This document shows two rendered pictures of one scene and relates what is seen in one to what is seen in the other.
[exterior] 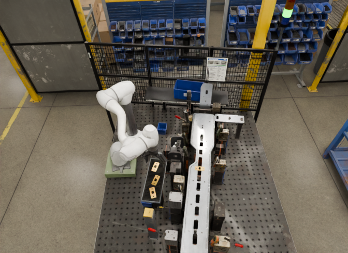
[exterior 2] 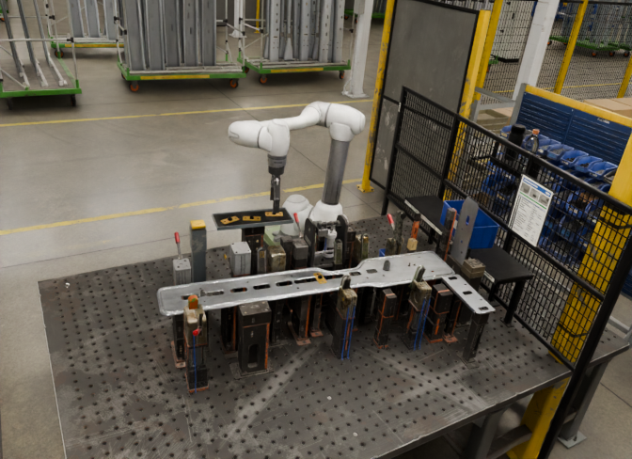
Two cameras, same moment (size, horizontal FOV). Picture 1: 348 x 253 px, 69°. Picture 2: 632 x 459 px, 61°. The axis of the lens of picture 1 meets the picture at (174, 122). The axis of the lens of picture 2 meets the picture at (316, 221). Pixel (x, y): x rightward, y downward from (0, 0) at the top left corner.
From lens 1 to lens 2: 1.95 m
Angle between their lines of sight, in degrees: 48
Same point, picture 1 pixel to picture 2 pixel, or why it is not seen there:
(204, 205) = (253, 295)
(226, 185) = (341, 366)
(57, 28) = (434, 95)
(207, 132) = (404, 273)
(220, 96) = (507, 268)
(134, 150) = (242, 127)
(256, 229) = (275, 428)
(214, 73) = (524, 216)
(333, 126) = not seen: outside the picture
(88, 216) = not seen: hidden behind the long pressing
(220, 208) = (256, 307)
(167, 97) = (434, 215)
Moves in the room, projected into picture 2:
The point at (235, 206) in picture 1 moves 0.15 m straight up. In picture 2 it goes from (305, 388) to (308, 361)
